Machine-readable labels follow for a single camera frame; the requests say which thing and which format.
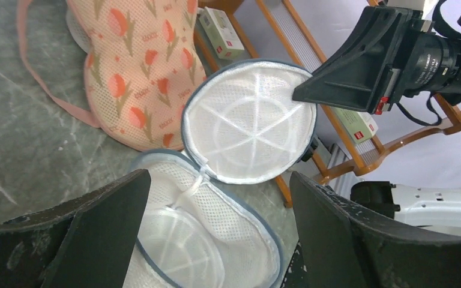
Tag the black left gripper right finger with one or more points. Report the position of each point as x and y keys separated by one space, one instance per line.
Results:
x=381 y=236

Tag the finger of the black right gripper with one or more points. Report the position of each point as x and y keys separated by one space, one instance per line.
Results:
x=360 y=74

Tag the orange wooden rack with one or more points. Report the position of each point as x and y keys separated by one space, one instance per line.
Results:
x=357 y=131

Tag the pink floral mesh bag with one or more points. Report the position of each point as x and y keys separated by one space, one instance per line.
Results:
x=140 y=70

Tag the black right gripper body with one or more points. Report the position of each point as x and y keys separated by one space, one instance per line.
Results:
x=416 y=66

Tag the white cardboard box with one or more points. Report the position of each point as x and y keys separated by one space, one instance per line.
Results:
x=221 y=33

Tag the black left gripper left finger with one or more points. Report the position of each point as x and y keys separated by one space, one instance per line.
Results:
x=84 y=242

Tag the white mesh laundry bag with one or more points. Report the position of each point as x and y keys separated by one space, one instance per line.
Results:
x=242 y=127

